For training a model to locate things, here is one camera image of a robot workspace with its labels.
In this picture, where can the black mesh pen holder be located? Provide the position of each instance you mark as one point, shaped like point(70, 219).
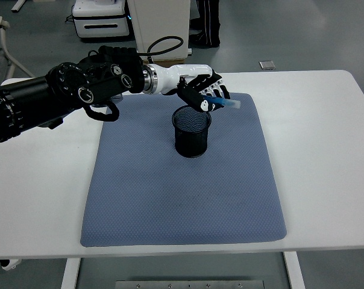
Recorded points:
point(191, 141)

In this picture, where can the white table foot bar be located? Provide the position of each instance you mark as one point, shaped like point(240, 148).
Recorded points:
point(18, 5)

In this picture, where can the white chair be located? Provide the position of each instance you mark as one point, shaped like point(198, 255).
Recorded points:
point(5, 45)

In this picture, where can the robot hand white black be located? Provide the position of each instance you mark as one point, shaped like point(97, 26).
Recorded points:
point(182, 73)

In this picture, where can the blue-grey textured mat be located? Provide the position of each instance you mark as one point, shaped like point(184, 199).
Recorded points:
point(185, 195)

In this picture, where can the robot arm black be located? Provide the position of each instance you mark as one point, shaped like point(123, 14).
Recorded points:
point(64, 87)

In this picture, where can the white table leg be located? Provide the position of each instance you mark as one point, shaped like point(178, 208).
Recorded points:
point(294, 271)
point(70, 274)

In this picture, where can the white pedestal column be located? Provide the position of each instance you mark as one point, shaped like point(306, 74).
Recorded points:
point(161, 21)

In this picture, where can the person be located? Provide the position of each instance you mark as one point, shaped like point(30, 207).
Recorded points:
point(209, 24)

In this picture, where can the white black caster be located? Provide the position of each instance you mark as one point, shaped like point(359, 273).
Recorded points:
point(8, 264)

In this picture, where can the brown cardboard box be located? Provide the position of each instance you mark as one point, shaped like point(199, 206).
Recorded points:
point(173, 62)

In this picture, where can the white mobile machine base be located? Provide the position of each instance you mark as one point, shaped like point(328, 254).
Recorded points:
point(100, 27)

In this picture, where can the blue marker pen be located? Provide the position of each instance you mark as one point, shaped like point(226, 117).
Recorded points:
point(230, 103)

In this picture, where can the grey floor socket plate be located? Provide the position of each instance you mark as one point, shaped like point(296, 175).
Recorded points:
point(266, 65)

